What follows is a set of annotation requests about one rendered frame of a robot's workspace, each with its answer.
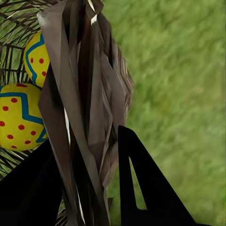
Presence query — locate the wicker basket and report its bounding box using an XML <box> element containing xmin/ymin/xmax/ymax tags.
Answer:
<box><xmin>0</xmin><ymin>0</ymin><xmax>134</xmax><ymax>226</ymax></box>

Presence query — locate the easter egg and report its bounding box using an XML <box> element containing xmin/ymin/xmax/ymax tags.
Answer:
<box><xmin>23</xmin><ymin>30</ymin><xmax>50</xmax><ymax>88</ymax></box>
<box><xmin>0</xmin><ymin>83</ymin><xmax>48</xmax><ymax>152</ymax></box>

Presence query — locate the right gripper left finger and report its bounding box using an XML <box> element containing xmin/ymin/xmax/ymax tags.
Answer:
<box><xmin>0</xmin><ymin>138</ymin><xmax>63</xmax><ymax>226</ymax></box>

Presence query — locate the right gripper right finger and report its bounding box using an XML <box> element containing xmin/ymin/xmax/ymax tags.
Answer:
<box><xmin>118</xmin><ymin>125</ymin><xmax>198</xmax><ymax>226</ymax></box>

